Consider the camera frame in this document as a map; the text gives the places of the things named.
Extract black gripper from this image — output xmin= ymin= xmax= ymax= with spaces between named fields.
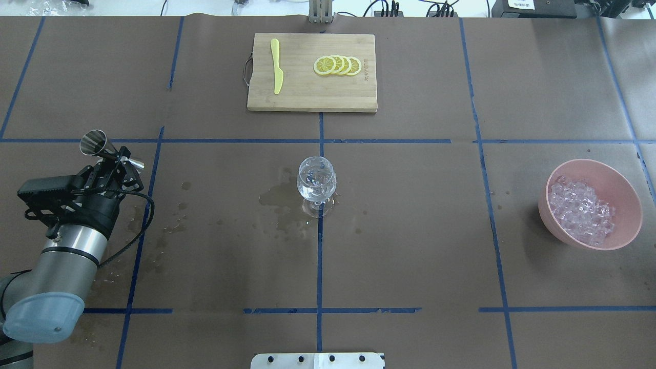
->
xmin=61 ymin=146 xmax=145 ymax=220

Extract steel double jigger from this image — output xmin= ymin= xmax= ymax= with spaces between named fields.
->
xmin=79 ymin=129 xmax=145 ymax=173

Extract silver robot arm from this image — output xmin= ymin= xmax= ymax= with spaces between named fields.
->
xmin=2 ymin=144 xmax=144 ymax=368

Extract clear wine glass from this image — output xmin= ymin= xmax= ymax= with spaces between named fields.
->
xmin=297 ymin=156 xmax=337 ymax=219

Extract pile of clear ice cubes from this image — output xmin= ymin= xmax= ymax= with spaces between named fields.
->
xmin=548 ymin=176 xmax=616 ymax=246

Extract yellow plastic knife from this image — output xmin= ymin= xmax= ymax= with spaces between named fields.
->
xmin=270 ymin=39 xmax=284 ymax=94

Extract bamboo cutting board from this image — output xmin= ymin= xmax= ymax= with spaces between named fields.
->
xmin=248 ymin=33 xmax=379 ymax=113

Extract lemon slice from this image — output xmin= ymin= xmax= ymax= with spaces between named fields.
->
xmin=336 ymin=55 xmax=352 ymax=75
xmin=346 ymin=56 xmax=362 ymax=76
xmin=330 ymin=55 xmax=344 ymax=74
xmin=313 ymin=56 xmax=337 ymax=75

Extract black box on desk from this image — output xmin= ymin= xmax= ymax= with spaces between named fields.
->
xmin=490 ymin=1 xmax=577 ymax=19

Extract pink bowl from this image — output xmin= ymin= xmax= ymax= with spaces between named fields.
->
xmin=538 ymin=159 xmax=643 ymax=251

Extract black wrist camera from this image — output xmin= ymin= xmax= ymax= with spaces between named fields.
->
xmin=17 ymin=175 xmax=80 ymax=215

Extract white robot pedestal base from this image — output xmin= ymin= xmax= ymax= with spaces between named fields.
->
xmin=250 ymin=352 xmax=386 ymax=368

